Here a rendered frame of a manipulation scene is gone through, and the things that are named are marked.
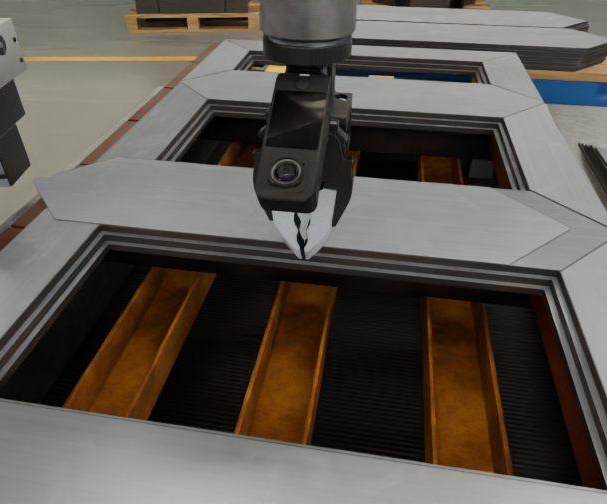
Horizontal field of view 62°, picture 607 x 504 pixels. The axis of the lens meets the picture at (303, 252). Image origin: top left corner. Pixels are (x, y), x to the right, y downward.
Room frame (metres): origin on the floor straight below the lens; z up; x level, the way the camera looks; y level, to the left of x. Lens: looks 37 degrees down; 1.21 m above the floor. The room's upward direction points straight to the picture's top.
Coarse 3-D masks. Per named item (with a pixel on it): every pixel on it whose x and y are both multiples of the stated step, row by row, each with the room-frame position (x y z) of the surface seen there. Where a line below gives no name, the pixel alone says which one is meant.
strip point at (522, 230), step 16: (496, 192) 0.62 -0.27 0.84; (496, 208) 0.57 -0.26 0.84; (512, 208) 0.57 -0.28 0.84; (528, 208) 0.57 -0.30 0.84; (512, 224) 0.54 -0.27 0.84; (528, 224) 0.54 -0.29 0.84; (544, 224) 0.54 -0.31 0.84; (560, 224) 0.54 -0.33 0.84; (512, 240) 0.50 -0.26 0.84; (528, 240) 0.50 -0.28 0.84; (544, 240) 0.50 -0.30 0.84; (512, 256) 0.47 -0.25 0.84
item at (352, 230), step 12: (360, 180) 0.65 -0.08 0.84; (372, 180) 0.65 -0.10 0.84; (360, 192) 0.62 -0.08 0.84; (372, 192) 0.62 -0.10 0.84; (348, 204) 0.59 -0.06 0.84; (360, 204) 0.59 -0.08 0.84; (348, 216) 0.56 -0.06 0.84; (360, 216) 0.56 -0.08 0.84; (336, 228) 0.53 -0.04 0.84; (348, 228) 0.53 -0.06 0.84; (360, 228) 0.53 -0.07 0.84; (336, 240) 0.50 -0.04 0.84; (348, 240) 0.50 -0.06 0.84; (360, 240) 0.50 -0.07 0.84
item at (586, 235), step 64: (384, 64) 1.24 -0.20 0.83; (448, 64) 1.23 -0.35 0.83; (192, 128) 0.86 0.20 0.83; (448, 128) 0.89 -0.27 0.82; (512, 192) 0.62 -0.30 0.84; (192, 256) 0.50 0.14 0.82; (256, 256) 0.50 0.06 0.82; (320, 256) 0.48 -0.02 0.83; (384, 256) 0.48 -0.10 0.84; (576, 256) 0.47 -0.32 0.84; (576, 320) 0.37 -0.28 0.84; (0, 384) 0.30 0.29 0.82; (576, 384) 0.30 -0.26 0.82; (320, 448) 0.23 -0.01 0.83
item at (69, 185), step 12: (84, 168) 0.69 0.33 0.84; (96, 168) 0.69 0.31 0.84; (60, 180) 0.65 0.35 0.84; (72, 180) 0.65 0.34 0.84; (84, 180) 0.65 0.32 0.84; (48, 192) 0.62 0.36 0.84; (60, 192) 0.62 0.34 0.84; (72, 192) 0.62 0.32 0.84; (48, 204) 0.58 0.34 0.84; (60, 204) 0.58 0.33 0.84
